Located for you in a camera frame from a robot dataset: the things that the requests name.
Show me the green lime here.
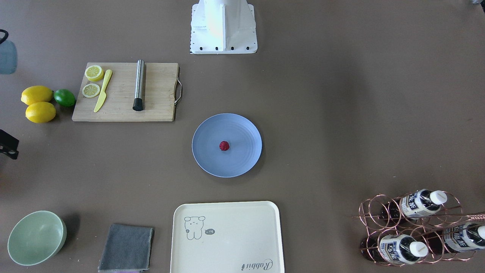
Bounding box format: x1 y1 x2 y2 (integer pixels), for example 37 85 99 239
53 89 76 107

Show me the lemon slice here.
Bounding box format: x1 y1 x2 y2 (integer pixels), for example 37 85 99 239
81 83 101 98
84 64 104 82

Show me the wooden cutting board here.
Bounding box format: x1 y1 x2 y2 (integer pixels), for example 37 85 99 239
72 62 181 122

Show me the light green bowl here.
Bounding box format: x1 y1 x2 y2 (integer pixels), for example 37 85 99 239
8 210 67 266

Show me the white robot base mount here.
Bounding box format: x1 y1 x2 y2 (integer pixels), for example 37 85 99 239
189 0 258 54

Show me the copper wire bottle rack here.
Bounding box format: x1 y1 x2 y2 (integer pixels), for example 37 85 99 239
357 192 484 267

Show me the cream rectangular tray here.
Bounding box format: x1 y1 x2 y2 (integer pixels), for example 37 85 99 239
170 201 285 273

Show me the yellow plastic knife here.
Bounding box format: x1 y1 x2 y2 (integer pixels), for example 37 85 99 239
93 69 113 113

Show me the yellow lemon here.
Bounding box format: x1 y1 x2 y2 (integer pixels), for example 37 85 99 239
25 102 56 123
21 85 53 105

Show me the steel muddler black tip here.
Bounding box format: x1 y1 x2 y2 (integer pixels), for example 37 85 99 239
132 59 146 111

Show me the dark drink bottle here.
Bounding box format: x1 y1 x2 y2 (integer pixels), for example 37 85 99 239
360 234 429 266
380 189 447 224
423 222 485 254

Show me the red strawberry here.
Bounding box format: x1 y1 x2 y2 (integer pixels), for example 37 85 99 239
219 141 230 151

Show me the grey folded cloth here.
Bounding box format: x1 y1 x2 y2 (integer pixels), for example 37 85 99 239
98 224 154 273

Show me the blue plate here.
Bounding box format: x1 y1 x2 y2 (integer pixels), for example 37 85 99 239
192 113 262 178

